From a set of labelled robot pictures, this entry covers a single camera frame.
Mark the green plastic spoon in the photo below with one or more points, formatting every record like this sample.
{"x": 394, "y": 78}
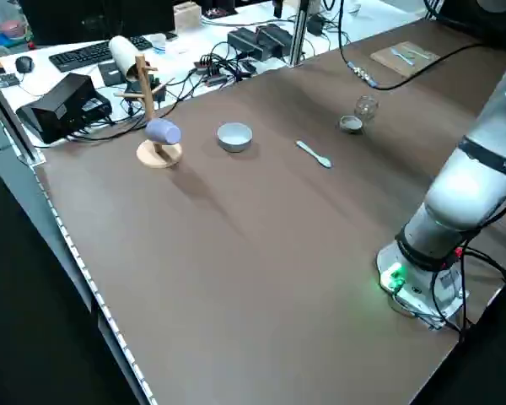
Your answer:
{"x": 314, "y": 154}

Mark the transparent glass spice bottle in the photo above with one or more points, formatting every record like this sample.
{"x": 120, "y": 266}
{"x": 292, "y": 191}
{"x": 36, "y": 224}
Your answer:
{"x": 366, "y": 108}

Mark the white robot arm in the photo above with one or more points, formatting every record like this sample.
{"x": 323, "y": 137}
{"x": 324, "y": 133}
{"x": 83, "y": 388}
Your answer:
{"x": 459, "y": 190}

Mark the white bowl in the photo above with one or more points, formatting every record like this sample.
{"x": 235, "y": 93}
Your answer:
{"x": 234, "y": 137}

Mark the wooden cup stand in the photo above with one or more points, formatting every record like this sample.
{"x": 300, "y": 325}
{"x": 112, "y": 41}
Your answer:
{"x": 159, "y": 155}

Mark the purple cup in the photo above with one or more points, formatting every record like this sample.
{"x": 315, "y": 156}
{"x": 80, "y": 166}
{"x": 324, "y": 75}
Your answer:
{"x": 162, "y": 131}

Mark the black usb hub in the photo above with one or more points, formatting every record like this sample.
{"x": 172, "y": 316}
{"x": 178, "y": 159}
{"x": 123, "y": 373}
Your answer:
{"x": 213, "y": 73}

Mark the black power brick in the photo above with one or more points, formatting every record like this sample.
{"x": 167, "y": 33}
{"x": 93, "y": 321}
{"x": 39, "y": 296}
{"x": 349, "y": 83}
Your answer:
{"x": 274, "y": 38}
{"x": 244, "y": 42}

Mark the clear plastic cup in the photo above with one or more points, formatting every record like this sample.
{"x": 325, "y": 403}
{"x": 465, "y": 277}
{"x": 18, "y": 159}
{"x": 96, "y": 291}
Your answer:
{"x": 159, "y": 43}

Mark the small black flat box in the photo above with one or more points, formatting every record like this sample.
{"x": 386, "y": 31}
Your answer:
{"x": 110, "y": 72}

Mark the white cardboard tube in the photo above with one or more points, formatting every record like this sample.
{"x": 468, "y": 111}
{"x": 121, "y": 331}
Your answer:
{"x": 124, "y": 55}

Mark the wooden box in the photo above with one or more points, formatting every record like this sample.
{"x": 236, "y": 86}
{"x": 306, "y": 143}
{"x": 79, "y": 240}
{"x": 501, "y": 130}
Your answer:
{"x": 186, "y": 16}

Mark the wooden cutting board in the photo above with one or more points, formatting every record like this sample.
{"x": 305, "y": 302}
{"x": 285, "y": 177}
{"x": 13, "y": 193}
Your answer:
{"x": 398, "y": 63}

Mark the black electronics box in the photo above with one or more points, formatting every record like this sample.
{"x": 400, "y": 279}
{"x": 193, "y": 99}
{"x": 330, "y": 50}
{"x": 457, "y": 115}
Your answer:
{"x": 63, "y": 107}

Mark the black keyboard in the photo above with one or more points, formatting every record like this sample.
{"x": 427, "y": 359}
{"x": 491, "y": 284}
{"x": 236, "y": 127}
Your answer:
{"x": 88, "y": 52}

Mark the green plastic knife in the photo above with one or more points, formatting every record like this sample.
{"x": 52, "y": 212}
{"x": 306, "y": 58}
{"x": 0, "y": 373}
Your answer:
{"x": 421, "y": 53}

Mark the black monitor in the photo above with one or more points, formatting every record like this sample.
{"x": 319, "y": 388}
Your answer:
{"x": 93, "y": 19}

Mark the black computer mouse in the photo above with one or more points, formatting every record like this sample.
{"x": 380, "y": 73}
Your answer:
{"x": 24, "y": 64}

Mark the aluminium frame post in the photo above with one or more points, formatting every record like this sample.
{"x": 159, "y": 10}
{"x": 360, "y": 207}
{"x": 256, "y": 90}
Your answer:
{"x": 299, "y": 34}
{"x": 12, "y": 122}

